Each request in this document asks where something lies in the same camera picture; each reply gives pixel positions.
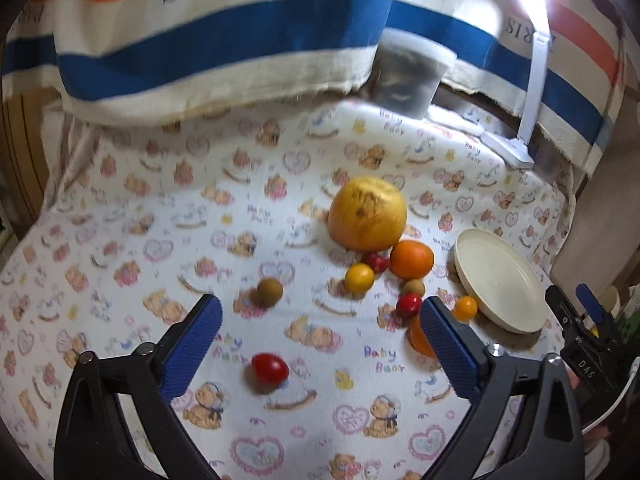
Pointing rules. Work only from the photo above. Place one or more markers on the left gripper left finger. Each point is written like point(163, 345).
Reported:
point(93, 440)

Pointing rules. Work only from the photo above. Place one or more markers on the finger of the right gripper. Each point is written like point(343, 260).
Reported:
point(558, 304)
point(591, 304)

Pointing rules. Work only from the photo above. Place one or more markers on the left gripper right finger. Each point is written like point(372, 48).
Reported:
point(546, 439)

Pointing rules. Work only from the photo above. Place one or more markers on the small orange kumquat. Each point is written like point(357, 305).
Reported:
point(465, 309)

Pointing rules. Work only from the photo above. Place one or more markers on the orange mandarin with stem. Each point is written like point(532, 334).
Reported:
point(418, 340)

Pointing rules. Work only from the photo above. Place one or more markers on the yellow round tomato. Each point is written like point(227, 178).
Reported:
point(359, 278)

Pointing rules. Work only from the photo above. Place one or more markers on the red cherry tomato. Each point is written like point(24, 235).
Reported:
point(408, 305)
point(269, 369)

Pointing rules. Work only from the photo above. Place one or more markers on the brown longan fruit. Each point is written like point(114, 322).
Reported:
point(415, 287)
point(269, 292)

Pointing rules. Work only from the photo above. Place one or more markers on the white mug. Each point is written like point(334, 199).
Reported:
point(610, 300)

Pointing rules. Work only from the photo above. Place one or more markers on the cream round plate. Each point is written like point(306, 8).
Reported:
point(503, 283)

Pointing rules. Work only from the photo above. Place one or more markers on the wooden chair back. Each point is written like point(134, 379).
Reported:
point(602, 247)

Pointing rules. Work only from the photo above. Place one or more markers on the orange beside pomelo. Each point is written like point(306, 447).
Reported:
point(410, 259)

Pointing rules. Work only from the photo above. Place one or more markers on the dark red small fruit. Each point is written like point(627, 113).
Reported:
point(378, 263)

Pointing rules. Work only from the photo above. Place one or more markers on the large yellow pomelo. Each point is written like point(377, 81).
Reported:
point(367, 215)

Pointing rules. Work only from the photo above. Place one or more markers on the baby bear print cloth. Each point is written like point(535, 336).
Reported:
point(137, 223)

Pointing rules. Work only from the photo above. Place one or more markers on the clear lidded plastic container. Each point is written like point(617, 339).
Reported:
point(407, 71)

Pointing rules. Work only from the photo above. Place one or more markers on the white desk lamp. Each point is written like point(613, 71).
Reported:
point(515, 151)

